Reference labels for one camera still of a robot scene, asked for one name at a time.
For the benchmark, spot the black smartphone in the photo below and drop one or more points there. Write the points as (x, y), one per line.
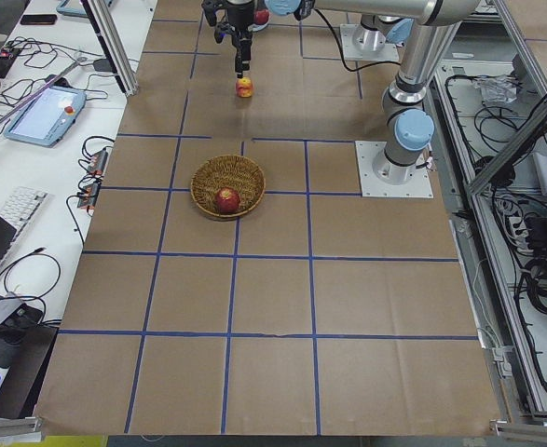
(38, 19)

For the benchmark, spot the white keyboard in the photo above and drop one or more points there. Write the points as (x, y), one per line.
(21, 206)

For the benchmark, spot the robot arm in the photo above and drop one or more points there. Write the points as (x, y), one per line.
(434, 27)

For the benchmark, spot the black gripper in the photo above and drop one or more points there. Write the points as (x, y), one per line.
(239, 18)

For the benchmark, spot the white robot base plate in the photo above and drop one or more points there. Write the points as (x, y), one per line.
(381, 179)

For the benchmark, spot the woven wicker basket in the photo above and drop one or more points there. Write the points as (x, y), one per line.
(231, 172)

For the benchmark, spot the red apple in basket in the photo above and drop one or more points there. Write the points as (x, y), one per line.
(227, 200)

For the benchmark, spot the aluminium frame post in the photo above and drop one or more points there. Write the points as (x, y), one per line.
(105, 30)

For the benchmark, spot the red yellow apple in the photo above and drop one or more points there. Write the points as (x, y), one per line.
(244, 87)

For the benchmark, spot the blue teach pendant tablet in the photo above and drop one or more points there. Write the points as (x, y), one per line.
(45, 121)

